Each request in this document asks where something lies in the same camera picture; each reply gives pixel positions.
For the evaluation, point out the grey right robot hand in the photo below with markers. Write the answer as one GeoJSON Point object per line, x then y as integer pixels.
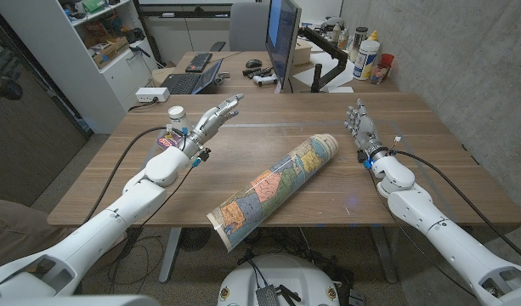
{"type": "Point", "coordinates": [365, 132]}

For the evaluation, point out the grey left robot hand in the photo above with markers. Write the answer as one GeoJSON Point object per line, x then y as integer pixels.
{"type": "Point", "coordinates": [209, 125]}

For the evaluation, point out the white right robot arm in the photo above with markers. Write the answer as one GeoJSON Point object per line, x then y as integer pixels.
{"type": "Point", "coordinates": [421, 208]}

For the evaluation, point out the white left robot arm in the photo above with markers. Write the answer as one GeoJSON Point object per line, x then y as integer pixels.
{"type": "Point", "coordinates": [137, 200]}

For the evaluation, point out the white paper cup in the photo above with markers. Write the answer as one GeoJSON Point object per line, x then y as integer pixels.
{"type": "Point", "coordinates": [178, 117]}

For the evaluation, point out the small purple box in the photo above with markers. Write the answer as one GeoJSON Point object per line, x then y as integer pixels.
{"type": "Point", "coordinates": [166, 142]}

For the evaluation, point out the white power strip box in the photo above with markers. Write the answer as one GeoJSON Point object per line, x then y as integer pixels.
{"type": "Point", "coordinates": [151, 94]}

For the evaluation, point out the red cup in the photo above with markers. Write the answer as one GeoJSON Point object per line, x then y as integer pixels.
{"type": "Point", "coordinates": [386, 59]}

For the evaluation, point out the rolled colourful map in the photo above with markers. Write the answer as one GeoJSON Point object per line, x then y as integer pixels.
{"type": "Point", "coordinates": [273, 187]}

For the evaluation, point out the beige box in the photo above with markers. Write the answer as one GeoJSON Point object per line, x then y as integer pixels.
{"type": "Point", "coordinates": [301, 52]}

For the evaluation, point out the brown cardboard box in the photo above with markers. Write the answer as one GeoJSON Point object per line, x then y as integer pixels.
{"type": "Point", "coordinates": [109, 51]}

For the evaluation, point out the open dark laptop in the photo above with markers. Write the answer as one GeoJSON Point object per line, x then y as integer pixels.
{"type": "Point", "coordinates": [185, 83]}

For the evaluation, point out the wooden office desk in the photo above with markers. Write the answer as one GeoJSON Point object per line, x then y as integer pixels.
{"type": "Point", "coordinates": [234, 83]}

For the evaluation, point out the clear glass with print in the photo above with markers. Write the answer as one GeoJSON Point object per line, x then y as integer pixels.
{"type": "Point", "coordinates": [378, 73]}

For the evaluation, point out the black keyboard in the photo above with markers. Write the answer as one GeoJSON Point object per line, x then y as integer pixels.
{"type": "Point", "coordinates": [199, 62]}

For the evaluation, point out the white game controller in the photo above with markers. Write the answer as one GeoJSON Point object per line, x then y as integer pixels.
{"type": "Point", "coordinates": [264, 79]}

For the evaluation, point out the black remote control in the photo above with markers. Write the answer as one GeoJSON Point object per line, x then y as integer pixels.
{"type": "Point", "coordinates": [258, 71]}

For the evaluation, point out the white paper sheets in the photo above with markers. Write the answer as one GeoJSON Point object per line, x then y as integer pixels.
{"type": "Point", "coordinates": [328, 68]}

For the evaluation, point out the black computer mouse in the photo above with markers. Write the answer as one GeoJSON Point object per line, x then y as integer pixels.
{"type": "Point", "coordinates": [253, 63]}

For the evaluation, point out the black lidded jar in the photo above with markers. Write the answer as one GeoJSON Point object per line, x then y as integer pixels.
{"type": "Point", "coordinates": [358, 40]}

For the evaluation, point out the yellow capped bottle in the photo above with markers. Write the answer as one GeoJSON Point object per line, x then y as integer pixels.
{"type": "Point", "coordinates": [374, 35]}

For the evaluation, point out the grey office chair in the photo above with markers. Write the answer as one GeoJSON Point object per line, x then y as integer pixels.
{"type": "Point", "coordinates": [247, 25]}

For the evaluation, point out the black computer monitor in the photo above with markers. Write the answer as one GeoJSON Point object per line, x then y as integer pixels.
{"type": "Point", "coordinates": [281, 38]}

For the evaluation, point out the black floor fan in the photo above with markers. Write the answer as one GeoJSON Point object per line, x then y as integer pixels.
{"type": "Point", "coordinates": [194, 238]}

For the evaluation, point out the grey table leg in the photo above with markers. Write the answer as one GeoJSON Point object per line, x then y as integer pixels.
{"type": "Point", "coordinates": [383, 255]}
{"type": "Point", "coordinates": [170, 255]}

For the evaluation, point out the white shelf cabinet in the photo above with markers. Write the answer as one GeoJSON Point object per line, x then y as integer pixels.
{"type": "Point", "coordinates": [73, 72]}

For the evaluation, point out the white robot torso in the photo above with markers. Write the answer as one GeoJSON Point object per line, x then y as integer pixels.
{"type": "Point", "coordinates": [281, 272]}

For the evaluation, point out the person leg in khaki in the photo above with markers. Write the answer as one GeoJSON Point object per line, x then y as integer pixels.
{"type": "Point", "coordinates": [18, 229]}

